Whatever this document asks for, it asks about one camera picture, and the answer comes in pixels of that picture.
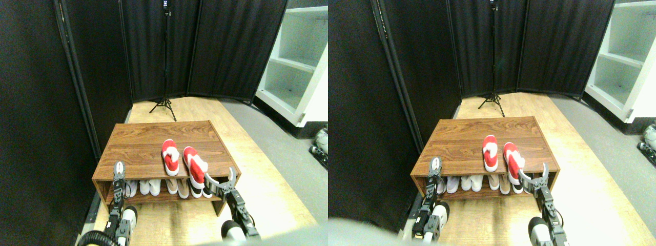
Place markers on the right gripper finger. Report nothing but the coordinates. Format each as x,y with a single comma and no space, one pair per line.
526,178
232,178
212,182
545,174

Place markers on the red shoe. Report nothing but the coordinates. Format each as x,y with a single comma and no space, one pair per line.
490,160
514,169
171,164
196,174

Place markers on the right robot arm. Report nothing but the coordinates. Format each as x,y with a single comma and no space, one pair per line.
553,225
246,225

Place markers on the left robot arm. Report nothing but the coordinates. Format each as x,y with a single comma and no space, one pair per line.
433,220
123,223

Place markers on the black shoe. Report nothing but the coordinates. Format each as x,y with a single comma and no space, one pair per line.
195,193
516,188
207,193

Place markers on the lilac shoe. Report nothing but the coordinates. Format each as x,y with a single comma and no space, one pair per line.
453,185
132,188

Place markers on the beige shoe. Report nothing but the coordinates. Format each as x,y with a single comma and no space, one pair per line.
505,186
183,189
171,186
493,183

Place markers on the white shoe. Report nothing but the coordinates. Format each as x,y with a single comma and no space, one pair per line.
144,187
466,184
476,184
155,188

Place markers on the grey curtain stand foot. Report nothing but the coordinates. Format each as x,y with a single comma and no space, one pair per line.
92,210

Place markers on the brown shoe rack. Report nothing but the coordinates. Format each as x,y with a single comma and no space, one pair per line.
138,148
461,146

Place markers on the grey and black device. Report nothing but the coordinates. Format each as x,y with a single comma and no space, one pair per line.
650,138
322,141

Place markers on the white shelf unit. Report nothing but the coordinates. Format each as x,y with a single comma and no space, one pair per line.
287,77
615,72

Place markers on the black curtain stand pole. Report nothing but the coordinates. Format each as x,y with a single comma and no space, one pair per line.
397,77
77,77

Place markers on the black tripod stand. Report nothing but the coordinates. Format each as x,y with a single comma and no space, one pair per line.
166,51
494,51

